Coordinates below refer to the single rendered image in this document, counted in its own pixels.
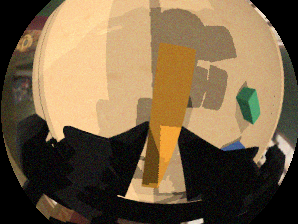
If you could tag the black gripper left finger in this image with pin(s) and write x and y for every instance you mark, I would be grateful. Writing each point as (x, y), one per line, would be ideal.
(120, 153)

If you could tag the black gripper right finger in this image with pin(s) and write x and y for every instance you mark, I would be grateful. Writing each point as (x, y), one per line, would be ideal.
(203, 164)

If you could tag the green rectangular block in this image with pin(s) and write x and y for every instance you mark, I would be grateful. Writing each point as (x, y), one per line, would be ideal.
(249, 103)

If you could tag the orange bar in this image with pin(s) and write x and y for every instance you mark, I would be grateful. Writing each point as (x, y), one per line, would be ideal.
(170, 99)

